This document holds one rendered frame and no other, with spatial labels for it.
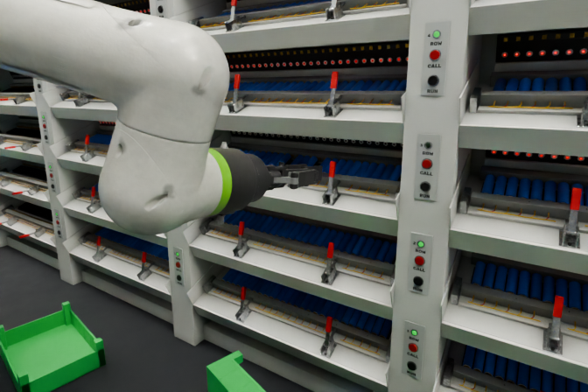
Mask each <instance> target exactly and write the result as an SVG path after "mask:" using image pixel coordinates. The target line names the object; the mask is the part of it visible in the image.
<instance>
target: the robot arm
mask: <svg viewBox="0 0 588 392"><path fill-rule="evenodd" d="M0 68H1V69H4V70H8V71H11V72H14V73H17V74H22V75H26V76H29V77H32V78H35V79H38V80H41V81H46V82H49V83H52V84H54V85H57V86H60V87H63V88H67V89H70V90H73V91H75V92H78V93H81V94H84V95H92V96H95V97H98V98H100V99H103V100H105V101H108V102H111V103H113V104H114V105H115V106H116V108H117V111H118V116H117V119H116V124H115V130H114V132H113V136H112V138H111V142H110V145H109V148H108V153H107V156H106V159H105V162H104V165H103V167H102V170H101V175H100V178H99V185H98V192H99V197H100V201H101V205H102V207H103V209H104V211H105V213H106V214H107V215H108V217H109V218H110V219H111V220H112V221H113V222H114V223H115V224H116V225H118V226H119V227H121V228H123V229H125V230H127V231H129V232H131V233H134V234H138V235H160V234H163V233H167V232H169V231H172V230H173V229H175V228H177V227H179V226H181V225H183V224H185V223H187V222H189V221H193V220H196V219H199V218H204V217H208V216H213V215H216V216H218V217H217V224H219V225H223V224H224V216H225V215H228V214H234V213H235V211H238V210H241V209H243V208H244V207H246V206H247V205H248V204H249V203H250V202H254V201H257V200H259V199H260V198H261V197H262V196H263V195H264V194H265V193H266V191H269V190H273V189H274V188H282V187H284V186H285V185H288V187H289V188H290V189H292V190H295V189H298V188H299V187H301V186H309V185H314V184H316V181H321V180H322V171H323V166H322V165H315V166H307V164H286V165H285V167H284V164H285V162H279V165H278V166H274V165H273V164H270V165H265V163H264V162H263V161H262V160H261V159H260V158H259V157H258V156H256V155H253V154H245V153H244V152H243V151H241V150H238V149H235V148H228V145H227V142H222V144H221V147H220V148H209V147H210V143H211V139H212V136H213V133H214V128H215V125H216V123H217V120H218V118H219V115H220V112H221V108H222V106H223V103H224V101H225V99H226V96H227V93H228V88H229V82H230V72H229V67H228V61H227V58H226V56H225V54H224V52H223V51H222V49H221V47H220V46H219V44H218V43H217V42H216V41H215V39H214V38H213V37H211V36H210V35H209V34H208V33H207V32H205V31H203V30H202V29H200V28H199V27H197V26H195V25H193V24H188V23H185V22H180V21H176V20H171V19H167V18H162V17H155V16H151V15H147V14H143V13H139V12H135V11H132V10H125V9H121V8H118V7H115V6H111V5H107V4H105V3H100V2H96V1H94V0H0Z"/></svg>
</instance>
